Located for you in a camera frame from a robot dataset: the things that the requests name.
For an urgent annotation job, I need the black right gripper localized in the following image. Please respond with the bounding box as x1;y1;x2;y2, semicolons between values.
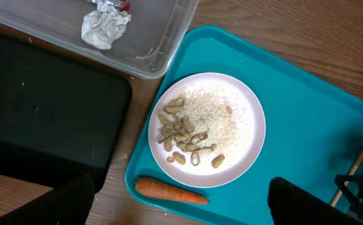
267;175;363;225

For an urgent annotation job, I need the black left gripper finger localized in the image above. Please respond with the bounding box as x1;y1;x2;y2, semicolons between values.
0;174;95;225

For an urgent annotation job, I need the pink dinner plate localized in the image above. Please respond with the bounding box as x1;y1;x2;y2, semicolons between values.
148;72;266;188

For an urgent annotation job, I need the orange carrot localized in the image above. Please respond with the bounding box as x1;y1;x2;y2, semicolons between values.
135;177;209;205

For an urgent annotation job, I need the wooden chopstick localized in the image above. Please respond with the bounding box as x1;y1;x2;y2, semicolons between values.
330;147;363;207

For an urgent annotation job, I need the pile of rice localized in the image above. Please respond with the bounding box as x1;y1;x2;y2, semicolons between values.
174;87;246;158

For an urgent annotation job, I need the pile of peanut shells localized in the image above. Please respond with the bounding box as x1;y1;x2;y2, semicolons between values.
157;98;226;169

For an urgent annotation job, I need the white tissue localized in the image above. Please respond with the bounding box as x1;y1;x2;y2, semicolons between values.
81;5;131;50

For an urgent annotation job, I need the red foil snack wrapper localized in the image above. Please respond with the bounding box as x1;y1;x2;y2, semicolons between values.
87;0;131;12

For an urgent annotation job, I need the teal serving tray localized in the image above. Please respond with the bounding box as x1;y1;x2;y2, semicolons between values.
125;26;363;224

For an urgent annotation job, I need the black tray bin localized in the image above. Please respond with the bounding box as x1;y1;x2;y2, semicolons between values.
0;34;132;191

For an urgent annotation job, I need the clear plastic bin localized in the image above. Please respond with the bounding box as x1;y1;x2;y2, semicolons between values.
0;0;199;79

